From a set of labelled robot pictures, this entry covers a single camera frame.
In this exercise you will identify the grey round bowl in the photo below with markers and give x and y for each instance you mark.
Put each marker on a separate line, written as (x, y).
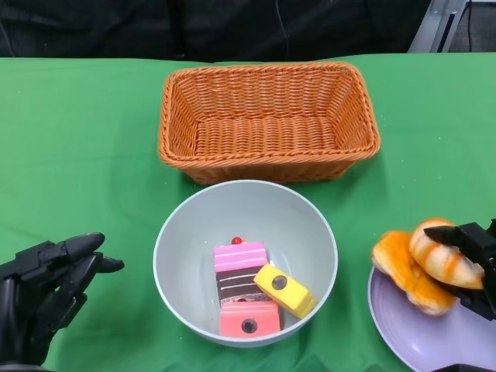
(248, 209)

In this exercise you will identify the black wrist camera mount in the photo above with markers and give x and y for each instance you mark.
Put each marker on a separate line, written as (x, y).
(457, 368)

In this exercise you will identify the green tablecloth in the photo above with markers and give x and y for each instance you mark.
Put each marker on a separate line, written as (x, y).
(97, 155)

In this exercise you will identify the pale lavender plate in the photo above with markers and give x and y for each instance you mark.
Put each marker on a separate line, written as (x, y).
(445, 341)

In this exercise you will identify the black backdrop cloth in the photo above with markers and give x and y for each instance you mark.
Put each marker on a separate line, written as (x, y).
(116, 27)

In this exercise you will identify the grey metal frame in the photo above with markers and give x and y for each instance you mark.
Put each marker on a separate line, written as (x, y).
(434, 27)

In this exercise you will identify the pink cake block black dot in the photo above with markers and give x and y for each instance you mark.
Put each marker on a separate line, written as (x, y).
(232, 317)

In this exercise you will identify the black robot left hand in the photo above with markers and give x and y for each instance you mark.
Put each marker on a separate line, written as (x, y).
(23, 310)

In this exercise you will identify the yellow cake block black dot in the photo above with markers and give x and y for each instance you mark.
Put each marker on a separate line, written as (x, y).
(294, 298)

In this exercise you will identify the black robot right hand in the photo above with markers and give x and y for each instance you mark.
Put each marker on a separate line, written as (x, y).
(480, 240)

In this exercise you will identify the pink layered cake slice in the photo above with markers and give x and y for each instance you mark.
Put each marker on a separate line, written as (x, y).
(240, 255)

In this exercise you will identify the orange wicker basket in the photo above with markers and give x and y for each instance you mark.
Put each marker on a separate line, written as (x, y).
(267, 135)

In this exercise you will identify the orange striped bread roll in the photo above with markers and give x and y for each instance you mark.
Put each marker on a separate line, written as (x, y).
(399, 263)

